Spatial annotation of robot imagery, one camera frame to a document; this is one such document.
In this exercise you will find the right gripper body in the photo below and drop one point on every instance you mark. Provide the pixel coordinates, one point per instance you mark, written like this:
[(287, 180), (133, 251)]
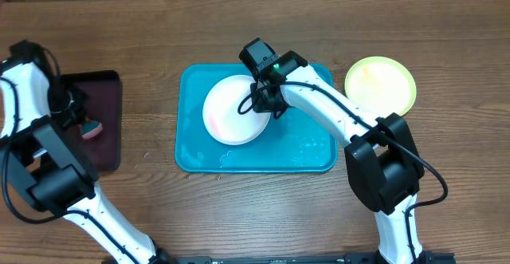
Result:
[(264, 104)]

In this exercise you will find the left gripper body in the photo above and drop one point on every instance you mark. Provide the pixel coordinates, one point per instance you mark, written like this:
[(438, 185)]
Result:
[(65, 101)]

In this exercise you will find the green and red sponge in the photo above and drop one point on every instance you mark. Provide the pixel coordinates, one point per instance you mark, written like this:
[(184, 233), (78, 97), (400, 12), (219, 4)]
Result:
[(90, 129)]

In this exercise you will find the white plastic plate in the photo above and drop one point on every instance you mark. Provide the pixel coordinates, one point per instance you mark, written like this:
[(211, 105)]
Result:
[(220, 112)]

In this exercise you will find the yellow-green plastic plate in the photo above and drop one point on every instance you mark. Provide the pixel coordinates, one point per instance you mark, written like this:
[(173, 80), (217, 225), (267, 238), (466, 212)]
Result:
[(381, 85)]

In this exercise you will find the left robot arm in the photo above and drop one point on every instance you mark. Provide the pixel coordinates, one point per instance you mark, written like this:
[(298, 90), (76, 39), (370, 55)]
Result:
[(60, 132)]

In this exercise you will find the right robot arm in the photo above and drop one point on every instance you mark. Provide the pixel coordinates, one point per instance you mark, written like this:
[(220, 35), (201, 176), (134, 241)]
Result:
[(383, 165)]

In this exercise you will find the black rectangular sponge tray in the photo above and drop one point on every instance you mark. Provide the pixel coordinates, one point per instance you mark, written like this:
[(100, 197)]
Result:
[(104, 104)]

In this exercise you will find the teal plastic serving tray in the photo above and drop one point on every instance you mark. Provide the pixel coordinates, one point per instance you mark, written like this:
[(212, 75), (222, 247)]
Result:
[(292, 144)]

